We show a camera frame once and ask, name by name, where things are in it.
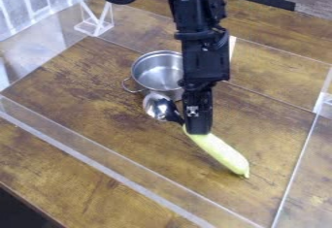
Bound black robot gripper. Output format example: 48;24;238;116
175;28;229;135

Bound green handled metal spoon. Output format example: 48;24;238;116
143;92;250;179

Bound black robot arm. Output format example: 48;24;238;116
167;0;229;135

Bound small steel pot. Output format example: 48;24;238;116
122;50;183;102

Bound clear acrylic bracket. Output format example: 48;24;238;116
73;2;114;37

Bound clear acrylic enclosure panel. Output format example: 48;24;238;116
0;94;263;228

